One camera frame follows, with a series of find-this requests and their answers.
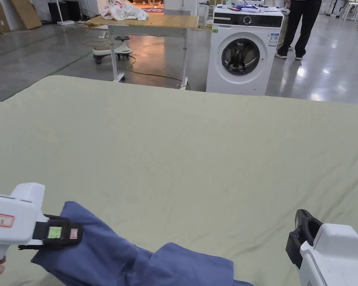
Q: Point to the bed with pale green sheet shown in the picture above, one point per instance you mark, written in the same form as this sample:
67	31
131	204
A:
179	149

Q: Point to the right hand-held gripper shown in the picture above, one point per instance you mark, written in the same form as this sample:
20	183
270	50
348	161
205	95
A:
334	262

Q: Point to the white washing machine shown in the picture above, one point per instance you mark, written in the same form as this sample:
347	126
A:
241	80

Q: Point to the brown cardboard cartons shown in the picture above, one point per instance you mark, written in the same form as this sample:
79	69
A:
21	13

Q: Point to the white ride-on toy car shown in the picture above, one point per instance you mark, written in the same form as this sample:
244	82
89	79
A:
106	51

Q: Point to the blue shirt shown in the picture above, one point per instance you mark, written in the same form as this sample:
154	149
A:
113	259

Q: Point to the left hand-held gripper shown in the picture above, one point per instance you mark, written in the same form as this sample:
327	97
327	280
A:
12	220

